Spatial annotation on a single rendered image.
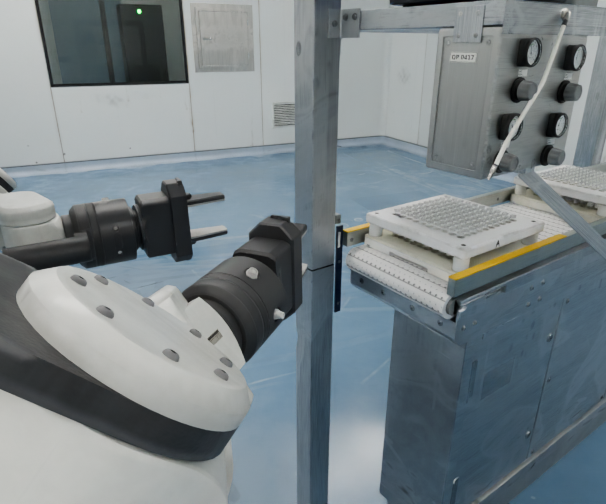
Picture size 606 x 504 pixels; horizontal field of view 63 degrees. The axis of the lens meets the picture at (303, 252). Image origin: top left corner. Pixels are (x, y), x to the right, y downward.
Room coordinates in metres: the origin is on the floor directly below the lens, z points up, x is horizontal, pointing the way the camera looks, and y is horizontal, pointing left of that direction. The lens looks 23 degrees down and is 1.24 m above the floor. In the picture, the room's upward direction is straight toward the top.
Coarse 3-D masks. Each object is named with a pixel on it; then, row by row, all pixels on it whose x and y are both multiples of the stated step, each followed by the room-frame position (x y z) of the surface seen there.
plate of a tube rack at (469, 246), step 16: (384, 224) 0.91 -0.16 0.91; (400, 224) 0.89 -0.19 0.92; (416, 224) 0.89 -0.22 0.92; (512, 224) 0.89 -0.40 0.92; (528, 224) 0.89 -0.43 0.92; (544, 224) 0.90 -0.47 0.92; (416, 240) 0.84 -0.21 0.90; (432, 240) 0.81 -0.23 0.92; (448, 240) 0.80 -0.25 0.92; (464, 240) 0.80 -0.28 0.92; (480, 240) 0.80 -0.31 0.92; (496, 240) 0.81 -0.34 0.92; (512, 240) 0.84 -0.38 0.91; (464, 256) 0.76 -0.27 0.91
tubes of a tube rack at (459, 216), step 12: (432, 204) 0.99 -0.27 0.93; (444, 204) 0.99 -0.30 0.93; (456, 204) 0.98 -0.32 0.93; (420, 216) 0.91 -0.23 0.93; (432, 216) 0.91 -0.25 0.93; (444, 216) 0.92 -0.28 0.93; (456, 216) 0.91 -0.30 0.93; (468, 216) 0.91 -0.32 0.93; (480, 216) 0.90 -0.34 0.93; (492, 216) 0.91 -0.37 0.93; (456, 228) 0.84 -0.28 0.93; (468, 228) 0.85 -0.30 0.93
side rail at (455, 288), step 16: (592, 224) 0.99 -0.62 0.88; (560, 240) 0.90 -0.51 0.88; (576, 240) 0.94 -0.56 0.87; (528, 256) 0.84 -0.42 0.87; (544, 256) 0.87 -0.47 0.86; (480, 272) 0.75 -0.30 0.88; (496, 272) 0.78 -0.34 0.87; (512, 272) 0.81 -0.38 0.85; (448, 288) 0.73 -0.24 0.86; (464, 288) 0.73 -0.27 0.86
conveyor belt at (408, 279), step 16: (496, 208) 1.21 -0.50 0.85; (512, 208) 1.21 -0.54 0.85; (528, 208) 1.21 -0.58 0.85; (560, 224) 1.09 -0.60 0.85; (352, 256) 0.92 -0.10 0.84; (368, 256) 0.90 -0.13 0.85; (384, 256) 0.90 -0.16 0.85; (368, 272) 0.88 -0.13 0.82; (384, 272) 0.85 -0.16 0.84; (400, 272) 0.83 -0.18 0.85; (416, 272) 0.82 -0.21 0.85; (400, 288) 0.81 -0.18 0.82; (416, 288) 0.78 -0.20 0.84; (432, 288) 0.77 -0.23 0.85; (432, 304) 0.75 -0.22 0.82
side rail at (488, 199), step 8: (592, 168) 1.52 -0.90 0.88; (600, 168) 1.55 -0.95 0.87; (496, 192) 1.23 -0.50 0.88; (504, 192) 1.25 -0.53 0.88; (512, 192) 1.27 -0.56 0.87; (472, 200) 1.17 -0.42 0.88; (480, 200) 1.19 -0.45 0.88; (488, 200) 1.21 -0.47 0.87; (496, 200) 1.23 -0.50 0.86; (504, 200) 1.25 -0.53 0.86; (344, 232) 0.95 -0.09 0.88; (352, 232) 0.95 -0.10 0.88; (360, 232) 0.96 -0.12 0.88; (368, 232) 0.97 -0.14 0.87; (344, 240) 0.94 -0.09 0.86; (352, 240) 0.94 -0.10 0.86; (360, 240) 0.96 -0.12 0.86
